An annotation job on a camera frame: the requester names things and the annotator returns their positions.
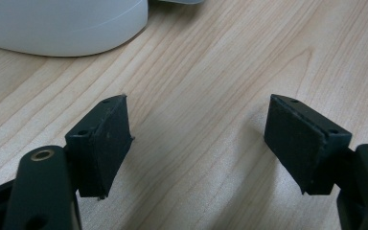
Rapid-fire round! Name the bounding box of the grey object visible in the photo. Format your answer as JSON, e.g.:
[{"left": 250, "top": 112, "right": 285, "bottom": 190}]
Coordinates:
[{"left": 156, "top": 0, "right": 205, "bottom": 5}]

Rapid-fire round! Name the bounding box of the white round container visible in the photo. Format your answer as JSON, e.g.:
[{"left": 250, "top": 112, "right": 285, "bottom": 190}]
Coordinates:
[{"left": 0, "top": 0, "right": 150, "bottom": 58}]

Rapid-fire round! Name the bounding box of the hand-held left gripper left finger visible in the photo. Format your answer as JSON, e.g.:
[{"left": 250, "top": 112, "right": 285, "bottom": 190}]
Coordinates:
[{"left": 64, "top": 94, "right": 135, "bottom": 200}]

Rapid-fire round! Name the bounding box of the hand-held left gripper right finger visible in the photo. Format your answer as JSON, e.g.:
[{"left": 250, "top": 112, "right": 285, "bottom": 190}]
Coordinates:
[{"left": 264, "top": 93, "right": 353, "bottom": 196}]

